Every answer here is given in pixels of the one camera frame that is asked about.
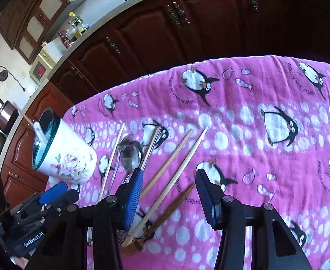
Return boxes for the black hanging cable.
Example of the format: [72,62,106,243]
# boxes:
[0,65,26,92]

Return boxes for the shiny metal pot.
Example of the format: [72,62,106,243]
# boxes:
[0,101,18,133]

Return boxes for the light kitchen countertop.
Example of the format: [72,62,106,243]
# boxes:
[0,0,303,164]

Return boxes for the dark red label bottle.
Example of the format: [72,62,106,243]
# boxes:
[58,31,70,48]

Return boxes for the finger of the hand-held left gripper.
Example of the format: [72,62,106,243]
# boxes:
[12,182,68,217]
[20,189,80,225]

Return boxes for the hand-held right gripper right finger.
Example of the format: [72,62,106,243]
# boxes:
[195,169,313,270]

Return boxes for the white plastic spoon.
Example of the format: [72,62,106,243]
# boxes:
[32,121,51,149]

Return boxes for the pink penguin printed blanket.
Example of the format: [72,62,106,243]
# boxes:
[43,56,330,270]

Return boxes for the cream box appliance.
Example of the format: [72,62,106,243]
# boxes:
[29,48,60,83]

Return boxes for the dark brown chopstick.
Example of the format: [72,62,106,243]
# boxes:
[127,183,196,256]

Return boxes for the dark wooden kitchen cabinets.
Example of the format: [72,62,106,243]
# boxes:
[0,0,330,211]

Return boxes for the metal spoon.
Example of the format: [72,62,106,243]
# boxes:
[109,134,134,196]

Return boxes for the wooden glass door wall cabinets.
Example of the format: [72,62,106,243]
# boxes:
[0,0,70,64]

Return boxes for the wooden spoon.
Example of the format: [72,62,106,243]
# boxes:
[121,141,143,185]

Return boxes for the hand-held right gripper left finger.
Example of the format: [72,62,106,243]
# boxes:
[27,168,144,270]

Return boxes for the light wooden chopstick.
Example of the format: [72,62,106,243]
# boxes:
[122,126,209,247]
[140,129,194,200]
[98,123,125,203]
[14,105,34,126]

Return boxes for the clear condiment bottle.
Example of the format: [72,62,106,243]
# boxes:
[76,17,91,36]

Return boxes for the white floral cup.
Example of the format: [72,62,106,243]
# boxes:
[31,108,98,185]

